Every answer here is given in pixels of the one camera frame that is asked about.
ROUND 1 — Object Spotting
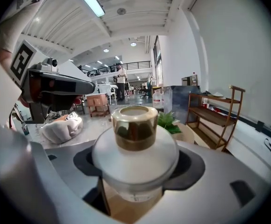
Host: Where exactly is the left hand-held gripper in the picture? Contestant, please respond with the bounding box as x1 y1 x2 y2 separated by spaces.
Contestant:
9 39 97 125

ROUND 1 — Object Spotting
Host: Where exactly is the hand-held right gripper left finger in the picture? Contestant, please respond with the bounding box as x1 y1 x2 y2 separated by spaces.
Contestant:
0 124 118 224

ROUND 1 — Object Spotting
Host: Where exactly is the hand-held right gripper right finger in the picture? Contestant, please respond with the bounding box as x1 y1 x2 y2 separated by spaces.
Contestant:
135 140 271 224

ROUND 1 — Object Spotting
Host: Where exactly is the gold-capped glass perfume bottle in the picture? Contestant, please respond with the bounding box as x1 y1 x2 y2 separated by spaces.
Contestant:
91 105 180 203

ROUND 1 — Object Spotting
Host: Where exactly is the person's left forearm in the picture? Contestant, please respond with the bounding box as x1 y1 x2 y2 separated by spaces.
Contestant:
0 46 13 64

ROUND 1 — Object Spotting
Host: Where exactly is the black and white patterned pillow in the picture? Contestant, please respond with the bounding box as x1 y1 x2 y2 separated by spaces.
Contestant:
65 112 80 123

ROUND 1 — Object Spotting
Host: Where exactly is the orange wooden side table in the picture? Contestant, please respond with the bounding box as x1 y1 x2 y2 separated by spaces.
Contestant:
86 93 111 118

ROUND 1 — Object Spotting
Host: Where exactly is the brown wooden shelf unit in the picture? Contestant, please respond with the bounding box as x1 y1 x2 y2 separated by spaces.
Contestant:
186 84 246 153

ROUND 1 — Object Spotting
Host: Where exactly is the black balcony railing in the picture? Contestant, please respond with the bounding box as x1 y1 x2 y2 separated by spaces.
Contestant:
79 60 151 76

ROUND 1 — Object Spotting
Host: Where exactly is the small green potted plant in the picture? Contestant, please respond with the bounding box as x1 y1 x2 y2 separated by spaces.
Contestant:
157 111 183 135

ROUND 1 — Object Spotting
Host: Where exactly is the white plate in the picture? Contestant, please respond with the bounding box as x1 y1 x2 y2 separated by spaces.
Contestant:
206 91 228 100

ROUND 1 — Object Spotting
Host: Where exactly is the person's beige shirt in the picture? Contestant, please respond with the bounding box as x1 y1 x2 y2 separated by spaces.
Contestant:
0 0 50 54

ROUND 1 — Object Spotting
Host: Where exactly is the grey marble cabinet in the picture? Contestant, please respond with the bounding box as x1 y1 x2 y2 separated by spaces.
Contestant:
163 85 200 126

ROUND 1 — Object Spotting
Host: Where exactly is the clear water jug red label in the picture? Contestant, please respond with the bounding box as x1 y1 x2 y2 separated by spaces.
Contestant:
152 89 163 108

